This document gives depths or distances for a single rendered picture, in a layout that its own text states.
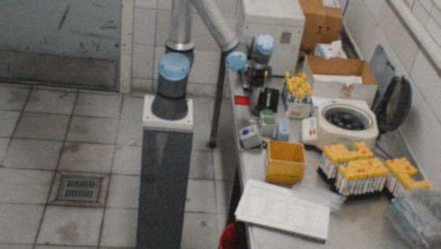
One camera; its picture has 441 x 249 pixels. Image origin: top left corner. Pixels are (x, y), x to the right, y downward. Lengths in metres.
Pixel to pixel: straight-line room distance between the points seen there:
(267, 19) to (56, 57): 1.93
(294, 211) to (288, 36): 1.03
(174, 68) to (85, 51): 2.00
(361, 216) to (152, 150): 0.87
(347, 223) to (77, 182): 1.89
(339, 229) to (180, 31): 0.98
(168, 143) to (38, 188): 1.24
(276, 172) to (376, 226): 0.39
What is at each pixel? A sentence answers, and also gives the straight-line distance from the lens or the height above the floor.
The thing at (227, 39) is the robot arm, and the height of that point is 1.26.
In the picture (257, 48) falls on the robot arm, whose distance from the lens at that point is 2.49.
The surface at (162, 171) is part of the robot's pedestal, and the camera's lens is 2.60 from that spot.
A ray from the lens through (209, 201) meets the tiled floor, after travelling 3.54.
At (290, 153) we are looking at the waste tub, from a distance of 2.36.
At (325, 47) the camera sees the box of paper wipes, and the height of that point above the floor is 0.93.
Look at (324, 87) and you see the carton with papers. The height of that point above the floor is 0.99.
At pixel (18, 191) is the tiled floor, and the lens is 3.59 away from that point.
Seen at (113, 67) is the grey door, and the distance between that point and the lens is 4.39.
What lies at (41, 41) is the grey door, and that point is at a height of 0.33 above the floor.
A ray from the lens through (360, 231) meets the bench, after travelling 2.17.
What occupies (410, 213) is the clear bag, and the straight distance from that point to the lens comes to 2.18.
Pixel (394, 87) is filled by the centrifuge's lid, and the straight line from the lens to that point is 2.61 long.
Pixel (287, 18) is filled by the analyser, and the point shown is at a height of 1.17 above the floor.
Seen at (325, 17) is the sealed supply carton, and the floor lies 1.04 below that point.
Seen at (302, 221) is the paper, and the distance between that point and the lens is 2.12.
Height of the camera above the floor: 2.22
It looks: 33 degrees down
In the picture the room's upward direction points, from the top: 9 degrees clockwise
